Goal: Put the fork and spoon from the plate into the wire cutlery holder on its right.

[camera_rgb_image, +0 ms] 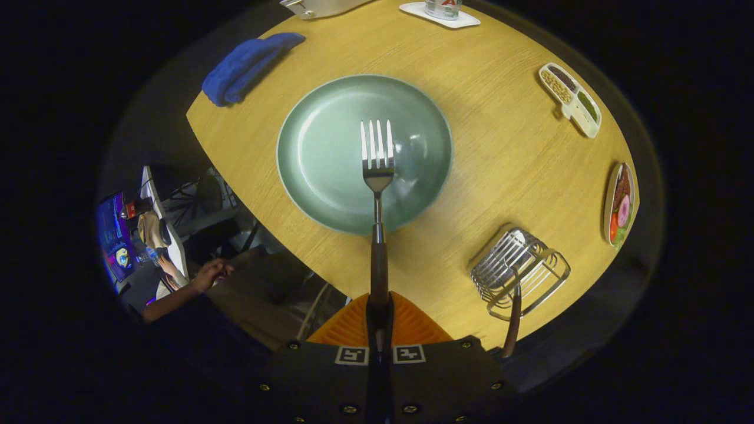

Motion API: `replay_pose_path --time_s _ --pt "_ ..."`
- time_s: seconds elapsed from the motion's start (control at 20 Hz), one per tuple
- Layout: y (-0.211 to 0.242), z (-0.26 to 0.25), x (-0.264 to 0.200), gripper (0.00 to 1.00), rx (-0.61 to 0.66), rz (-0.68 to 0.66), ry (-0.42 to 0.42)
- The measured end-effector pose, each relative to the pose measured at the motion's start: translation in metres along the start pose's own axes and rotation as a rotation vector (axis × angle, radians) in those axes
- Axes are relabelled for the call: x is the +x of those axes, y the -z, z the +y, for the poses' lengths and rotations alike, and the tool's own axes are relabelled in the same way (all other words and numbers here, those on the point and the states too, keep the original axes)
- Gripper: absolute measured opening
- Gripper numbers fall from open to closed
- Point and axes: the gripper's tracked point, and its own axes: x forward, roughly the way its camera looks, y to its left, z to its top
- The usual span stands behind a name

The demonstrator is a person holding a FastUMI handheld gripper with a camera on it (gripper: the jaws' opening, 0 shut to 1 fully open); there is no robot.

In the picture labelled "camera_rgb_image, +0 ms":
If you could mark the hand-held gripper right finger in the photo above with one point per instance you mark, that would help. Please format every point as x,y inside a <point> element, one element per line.
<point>442,383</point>

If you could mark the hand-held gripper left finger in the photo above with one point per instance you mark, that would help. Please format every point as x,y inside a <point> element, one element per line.
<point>318,383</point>

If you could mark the person's khaki trousers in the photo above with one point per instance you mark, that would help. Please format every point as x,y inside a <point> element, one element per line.
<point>265,306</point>

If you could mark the black office chair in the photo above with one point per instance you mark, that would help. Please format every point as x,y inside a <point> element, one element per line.
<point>206,206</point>

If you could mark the pale green plate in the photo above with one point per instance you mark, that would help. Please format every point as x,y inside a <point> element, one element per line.
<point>330,153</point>

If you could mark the white side desk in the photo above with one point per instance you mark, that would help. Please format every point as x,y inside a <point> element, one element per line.
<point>154,194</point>

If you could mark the computer monitor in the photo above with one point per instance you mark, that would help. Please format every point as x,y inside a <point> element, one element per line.
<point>115,235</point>

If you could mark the white plate of food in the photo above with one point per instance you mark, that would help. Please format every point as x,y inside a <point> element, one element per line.
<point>621,203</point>

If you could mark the white divided dish of beans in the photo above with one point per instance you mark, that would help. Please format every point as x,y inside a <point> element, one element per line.
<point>580,115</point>

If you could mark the blue folded cloth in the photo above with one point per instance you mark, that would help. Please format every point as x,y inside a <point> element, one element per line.
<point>247,65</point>

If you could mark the white square coaster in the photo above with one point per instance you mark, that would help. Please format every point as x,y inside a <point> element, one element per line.
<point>415,13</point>

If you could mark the small drink bottle red label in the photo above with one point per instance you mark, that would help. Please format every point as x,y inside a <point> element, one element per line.
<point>443,9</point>

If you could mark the white toaster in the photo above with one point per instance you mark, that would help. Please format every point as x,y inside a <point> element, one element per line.
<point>324,7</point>

